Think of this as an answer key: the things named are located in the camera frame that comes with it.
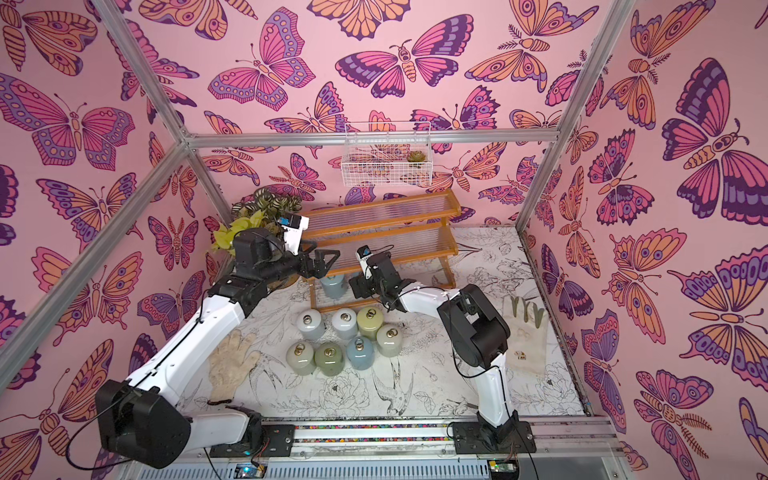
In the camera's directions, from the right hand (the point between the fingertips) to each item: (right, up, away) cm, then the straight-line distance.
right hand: (364, 272), depth 97 cm
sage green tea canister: (-8, -22, -17) cm, 29 cm away
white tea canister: (-14, -14, -11) cm, 23 cm away
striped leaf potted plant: (-30, +21, -2) cm, 37 cm away
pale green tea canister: (+8, -18, -14) cm, 24 cm away
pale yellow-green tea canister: (+2, -14, -10) cm, 17 cm away
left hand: (-7, +8, -21) cm, 23 cm away
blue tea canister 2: (-10, -5, -1) cm, 11 cm away
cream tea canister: (-15, -22, -16) cm, 32 cm away
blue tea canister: (0, -21, -16) cm, 26 cm away
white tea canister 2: (-5, -14, -10) cm, 18 cm away
